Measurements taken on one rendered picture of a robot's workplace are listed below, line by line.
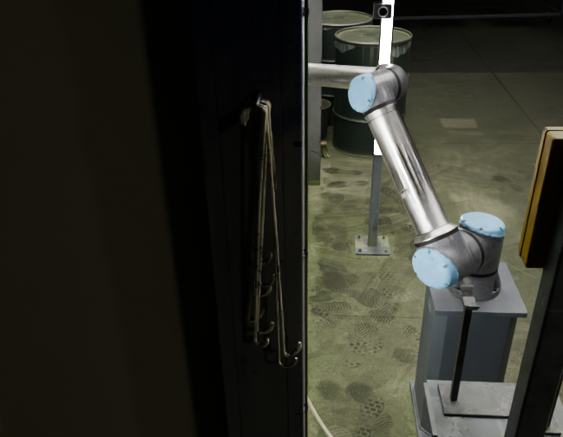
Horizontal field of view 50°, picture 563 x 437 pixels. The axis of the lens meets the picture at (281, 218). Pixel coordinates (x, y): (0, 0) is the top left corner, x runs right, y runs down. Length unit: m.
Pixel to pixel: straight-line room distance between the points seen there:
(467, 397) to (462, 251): 0.56
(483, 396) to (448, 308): 0.58
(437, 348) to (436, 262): 0.43
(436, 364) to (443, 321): 0.20
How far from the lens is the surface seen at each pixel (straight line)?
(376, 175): 3.39
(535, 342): 1.26
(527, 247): 1.20
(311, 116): 4.11
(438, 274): 1.99
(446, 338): 2.24
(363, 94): 2.00
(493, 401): 1.64
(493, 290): 2.25
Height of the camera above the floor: 1.94
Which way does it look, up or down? 30 degrees down
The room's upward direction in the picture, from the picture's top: 1 degrees counter-clockwise
